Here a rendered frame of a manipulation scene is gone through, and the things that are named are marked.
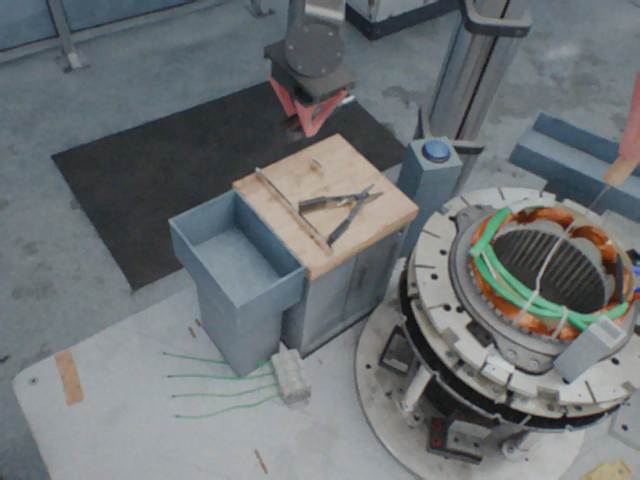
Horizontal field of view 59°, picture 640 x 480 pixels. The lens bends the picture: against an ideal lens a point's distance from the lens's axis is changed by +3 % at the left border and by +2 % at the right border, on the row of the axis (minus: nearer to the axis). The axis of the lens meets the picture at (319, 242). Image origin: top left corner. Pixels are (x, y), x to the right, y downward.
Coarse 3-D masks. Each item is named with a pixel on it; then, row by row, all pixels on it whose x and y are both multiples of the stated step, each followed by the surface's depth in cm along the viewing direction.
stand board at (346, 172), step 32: (288, 160) 84; (320, 160) 85; (352, 160) 86; (256, 192) 80; (288, 192) 80; (320, 192) 81; (352, 192) 82; (384, 192) 82; (288, 224) 77; (320, 224) 77; (352, 224) 78; (384, 224) 78; (320, 256) 74
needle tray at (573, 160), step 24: (552, 120) 97; (528, 144) 98; (552, 144) 98; (576, 144) 97; (600, 144) 95; (528, 168) 93; (552, 168) 91; (576, 168) 89; (600, 168) 95; (552, 192) 96; (576, 192) 91; (600, 192) 89; (624, 192) 87; (600, 216) 93; (624, 216) 89
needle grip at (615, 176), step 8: (616, 160) 55; (624, 160) 54; (632, 160) 54; (616, 168) 55; (624, 168) 54; (632, 168) 54; (608, 176) 55; (616, 176) 55; (624, 176) 55; (616, 184) 55
